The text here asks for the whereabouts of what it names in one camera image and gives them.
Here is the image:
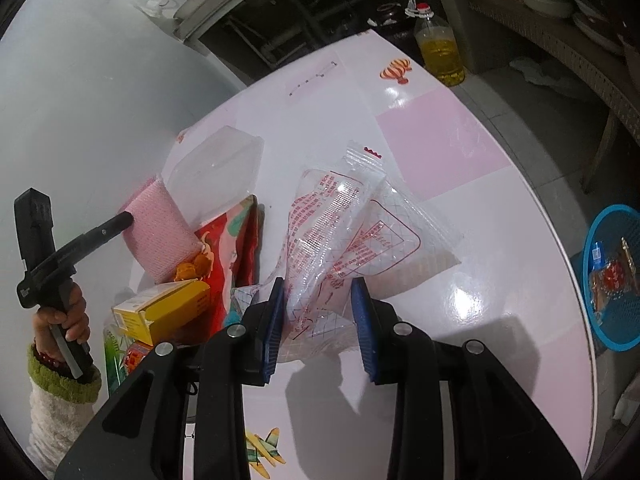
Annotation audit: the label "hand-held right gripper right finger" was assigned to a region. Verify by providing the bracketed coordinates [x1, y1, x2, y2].
[349, 276, 583, 480]

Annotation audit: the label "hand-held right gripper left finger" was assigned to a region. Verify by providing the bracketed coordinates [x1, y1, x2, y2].
[54, 276, 287, 480]

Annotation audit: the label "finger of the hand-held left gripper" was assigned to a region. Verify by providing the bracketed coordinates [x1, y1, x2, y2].
[70, 211, 135, 267]

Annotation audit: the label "yellow cardboard box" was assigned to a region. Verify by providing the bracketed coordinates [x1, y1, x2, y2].
[112, 280, 211, 346]

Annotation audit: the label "clear grid-print zip bag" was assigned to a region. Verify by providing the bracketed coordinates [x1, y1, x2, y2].
[345, 140, 463, 286]

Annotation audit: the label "clear red-print plastic bag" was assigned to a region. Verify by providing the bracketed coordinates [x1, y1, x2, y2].
[235, 167, 423, 366]

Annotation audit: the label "clear plastic container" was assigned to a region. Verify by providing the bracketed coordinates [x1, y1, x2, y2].
[164, 125, 265, 226]

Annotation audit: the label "clear orange snack wrapper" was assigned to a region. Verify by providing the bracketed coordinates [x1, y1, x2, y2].
[589, 237, 638, 321]

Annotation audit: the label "blue mesh basket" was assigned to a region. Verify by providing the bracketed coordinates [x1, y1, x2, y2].
[582, 204, 640, 353]

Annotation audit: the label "person's left hand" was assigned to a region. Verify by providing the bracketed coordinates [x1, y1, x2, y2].
[32, 281, 92, 356]

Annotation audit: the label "crumpled clear plastic bag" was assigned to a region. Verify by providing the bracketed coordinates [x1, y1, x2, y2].
[127, 0, 176, 17]

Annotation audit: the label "cooking oil bottle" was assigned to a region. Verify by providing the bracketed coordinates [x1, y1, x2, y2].
[407, 0, 467, 87]

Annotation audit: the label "white rag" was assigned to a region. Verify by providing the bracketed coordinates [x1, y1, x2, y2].
[510, 57, 566, 91]

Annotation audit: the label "dark jar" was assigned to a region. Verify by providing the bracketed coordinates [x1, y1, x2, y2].
[375, 2, 416, 41]

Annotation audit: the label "stacked plates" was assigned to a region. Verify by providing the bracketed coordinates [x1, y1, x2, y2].
[570, 0, 628, 48]

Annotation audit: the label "red bead bracelet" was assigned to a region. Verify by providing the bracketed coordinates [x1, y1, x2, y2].
[34, 345, 66, 368]

